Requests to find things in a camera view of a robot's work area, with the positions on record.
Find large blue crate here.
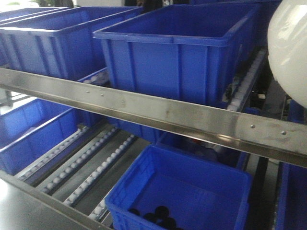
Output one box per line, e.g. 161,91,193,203
94,3,260,105
0,6,142,81

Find blue crate with black items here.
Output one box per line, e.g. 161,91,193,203
106,145,252,230

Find steel shelf front rail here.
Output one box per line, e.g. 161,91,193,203
0,68,307,167

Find blue crate lower left shelf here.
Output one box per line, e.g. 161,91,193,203
0,99,103,175

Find white roller track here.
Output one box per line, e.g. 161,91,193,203
63,134,136,207

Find large blue crate left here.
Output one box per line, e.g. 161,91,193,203
0,6,142,81

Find large blue crate centre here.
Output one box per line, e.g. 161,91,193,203
94,3,260,105

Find white plastic bin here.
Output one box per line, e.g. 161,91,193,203
268,0,307,108

